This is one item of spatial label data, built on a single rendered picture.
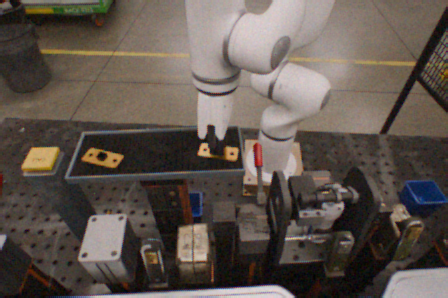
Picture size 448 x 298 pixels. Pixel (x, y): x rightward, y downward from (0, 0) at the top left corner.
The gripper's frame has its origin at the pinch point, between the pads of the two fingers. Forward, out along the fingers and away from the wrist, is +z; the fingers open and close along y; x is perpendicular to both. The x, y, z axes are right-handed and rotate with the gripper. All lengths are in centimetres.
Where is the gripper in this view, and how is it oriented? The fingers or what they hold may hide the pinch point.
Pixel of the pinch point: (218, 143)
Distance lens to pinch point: 62.5
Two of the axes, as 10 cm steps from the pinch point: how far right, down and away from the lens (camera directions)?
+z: 0.0, 6.8, 7.3
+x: 9.8, 1.5, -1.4
